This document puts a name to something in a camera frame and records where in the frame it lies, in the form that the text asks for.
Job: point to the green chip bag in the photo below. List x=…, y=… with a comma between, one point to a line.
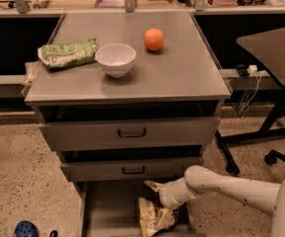
x=66, y=55

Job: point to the black top drawer handle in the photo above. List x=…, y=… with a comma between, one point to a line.
x=131, y=133

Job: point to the grey drawer cabinet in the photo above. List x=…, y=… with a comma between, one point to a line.
x=181, y=80

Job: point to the black drawer handle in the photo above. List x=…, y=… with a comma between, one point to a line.
x=133, y=171
x=131, y=133

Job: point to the grey bottom drawer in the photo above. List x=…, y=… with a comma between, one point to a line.
x=111, y=209

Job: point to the grey top drawer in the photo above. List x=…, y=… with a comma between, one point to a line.
x=101, y=135

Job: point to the brown chip bag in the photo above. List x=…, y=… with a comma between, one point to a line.
x=154, y=218

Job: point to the orange fruit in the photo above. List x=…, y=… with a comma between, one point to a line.
x=154, y=39

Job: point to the white power adapter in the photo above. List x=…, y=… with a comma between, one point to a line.
x=252, y=69

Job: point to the blue croc shoe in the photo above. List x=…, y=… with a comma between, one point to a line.
x=25, y=229

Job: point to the grey drawer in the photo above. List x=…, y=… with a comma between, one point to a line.
x=111, y=170
x=111, y=209
x=101, y=135

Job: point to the white bowl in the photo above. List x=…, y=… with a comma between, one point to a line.
x=115, y=59

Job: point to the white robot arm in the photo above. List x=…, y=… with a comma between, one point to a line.
x=199, y=181

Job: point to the grey middle drawer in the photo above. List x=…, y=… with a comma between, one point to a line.
x=111, y=170

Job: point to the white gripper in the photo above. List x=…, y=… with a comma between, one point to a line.
x=167, y=196

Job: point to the black middle drawer handle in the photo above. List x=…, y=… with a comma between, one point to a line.
x=133, y=171

